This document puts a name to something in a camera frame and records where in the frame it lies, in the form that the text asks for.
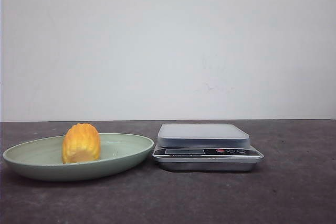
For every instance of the silver digital kitchen scale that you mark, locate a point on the silver digital kitchen scale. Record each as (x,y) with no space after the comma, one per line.
(205,147)

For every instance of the yellow corn cob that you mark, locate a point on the yellow corn cob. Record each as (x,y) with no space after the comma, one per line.
(81,144)

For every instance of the light green oval plate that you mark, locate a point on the light green oval plate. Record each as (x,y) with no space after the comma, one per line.
(41,159)

